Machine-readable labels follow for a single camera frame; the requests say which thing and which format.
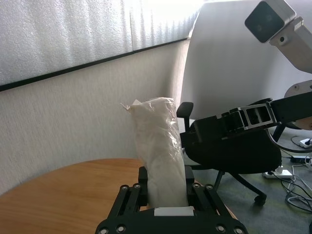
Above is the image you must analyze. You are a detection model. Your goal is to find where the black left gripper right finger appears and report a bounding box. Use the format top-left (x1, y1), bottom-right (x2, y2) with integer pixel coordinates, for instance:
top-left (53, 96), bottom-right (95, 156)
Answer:
top-left (185, 166), bottom-right (232, 217)

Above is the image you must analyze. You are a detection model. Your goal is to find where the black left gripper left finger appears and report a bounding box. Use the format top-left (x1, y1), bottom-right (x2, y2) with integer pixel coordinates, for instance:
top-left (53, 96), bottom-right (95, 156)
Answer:
top-left (106, 166), bottom-right (150, 218)

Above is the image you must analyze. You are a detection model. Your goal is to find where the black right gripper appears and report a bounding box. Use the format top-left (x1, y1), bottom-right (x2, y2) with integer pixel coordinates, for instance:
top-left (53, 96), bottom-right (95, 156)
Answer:
top-left (193, 91), bottom-right (312, 144)

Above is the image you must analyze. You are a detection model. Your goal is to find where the white sandbag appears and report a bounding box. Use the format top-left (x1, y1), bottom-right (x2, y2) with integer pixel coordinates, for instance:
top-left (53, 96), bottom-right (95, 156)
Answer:
top-left (120, 97), bottom-right (187, 208)

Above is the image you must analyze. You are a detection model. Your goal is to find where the black office chair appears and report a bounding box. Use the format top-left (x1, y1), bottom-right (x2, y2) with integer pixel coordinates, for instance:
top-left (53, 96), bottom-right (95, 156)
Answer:
top-left (175, 101), bottom-right (283, 207)

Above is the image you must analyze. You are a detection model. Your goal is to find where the white rounded panel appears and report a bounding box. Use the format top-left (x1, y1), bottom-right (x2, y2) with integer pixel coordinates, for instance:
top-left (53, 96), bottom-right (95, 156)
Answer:
top-left (181, 0), bottom-right (312, 122)

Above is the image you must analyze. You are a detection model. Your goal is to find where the white power strip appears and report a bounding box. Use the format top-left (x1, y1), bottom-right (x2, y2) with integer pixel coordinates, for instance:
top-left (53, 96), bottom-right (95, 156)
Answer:
top-left (262, 166), bottom-right (293, 180)

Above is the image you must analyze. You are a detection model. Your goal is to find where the small white socket box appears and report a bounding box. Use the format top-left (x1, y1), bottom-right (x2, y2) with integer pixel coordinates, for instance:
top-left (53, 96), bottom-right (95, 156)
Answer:
top-left (298, 137), bottom-right (312, 149)

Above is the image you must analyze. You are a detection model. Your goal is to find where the black power adapter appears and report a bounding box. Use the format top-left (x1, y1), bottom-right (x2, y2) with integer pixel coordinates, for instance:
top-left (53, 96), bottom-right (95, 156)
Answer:
top-left (290, 155), bottom-right (312, 164)

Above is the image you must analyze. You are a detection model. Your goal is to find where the grey floor cable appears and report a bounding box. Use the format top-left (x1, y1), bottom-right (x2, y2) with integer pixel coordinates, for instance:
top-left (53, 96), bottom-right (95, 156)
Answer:
top-left (280, 174), bottom-right (312, 213)

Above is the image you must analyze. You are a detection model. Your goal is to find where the black wall trim strip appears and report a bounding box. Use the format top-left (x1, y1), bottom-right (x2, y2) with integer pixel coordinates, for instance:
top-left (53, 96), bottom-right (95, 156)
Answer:
top-left (0, 38), bottom-right (191, 93)

